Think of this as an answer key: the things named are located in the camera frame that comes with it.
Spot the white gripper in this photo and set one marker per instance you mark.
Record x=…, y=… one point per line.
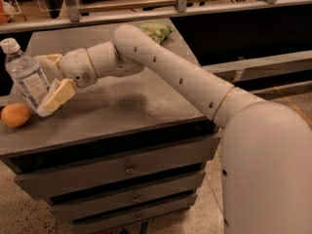
x=77, y=67

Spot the clear plastic water bottle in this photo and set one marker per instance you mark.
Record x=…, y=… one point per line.
x=26, y=73

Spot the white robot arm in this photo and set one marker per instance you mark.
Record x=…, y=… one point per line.
x=267, y=146

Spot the orange fruit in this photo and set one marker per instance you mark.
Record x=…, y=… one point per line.
x=15, y=115

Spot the clear acrylic box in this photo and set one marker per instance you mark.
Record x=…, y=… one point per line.
x=9, y=11

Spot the grey drawer cabinet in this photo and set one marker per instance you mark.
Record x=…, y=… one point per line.
x=112, y=117

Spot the green chip bag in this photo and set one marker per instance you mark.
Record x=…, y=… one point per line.
x=156, y=31

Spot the top grey drawer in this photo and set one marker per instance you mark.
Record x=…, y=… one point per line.
x=71, y=178

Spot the grey drawer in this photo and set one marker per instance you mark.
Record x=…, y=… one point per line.
x=71, y=178
x=134, y=192
x=141, y=212

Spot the middle grey drawer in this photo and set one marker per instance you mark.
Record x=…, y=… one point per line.
x=134, y=192

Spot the bottom grey drawer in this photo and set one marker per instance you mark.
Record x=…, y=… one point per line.
x=141, y=212

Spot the metal railing frame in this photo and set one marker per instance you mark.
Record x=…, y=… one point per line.
x=32, y=17

